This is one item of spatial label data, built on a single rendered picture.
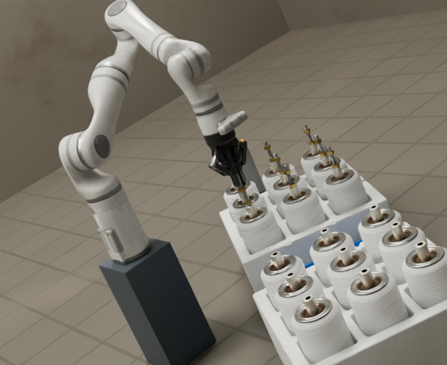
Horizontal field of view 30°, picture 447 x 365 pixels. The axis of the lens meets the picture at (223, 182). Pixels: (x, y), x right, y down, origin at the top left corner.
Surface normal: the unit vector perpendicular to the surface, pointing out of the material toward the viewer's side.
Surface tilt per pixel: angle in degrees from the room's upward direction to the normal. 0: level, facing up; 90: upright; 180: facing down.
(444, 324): 90
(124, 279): 90
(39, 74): 90
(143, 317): 90
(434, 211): 0
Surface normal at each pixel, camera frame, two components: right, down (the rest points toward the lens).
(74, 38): 0.58, 0.05
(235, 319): -0.38, -0.87
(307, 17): -0.72, 0.50
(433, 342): 0.20, 0.27
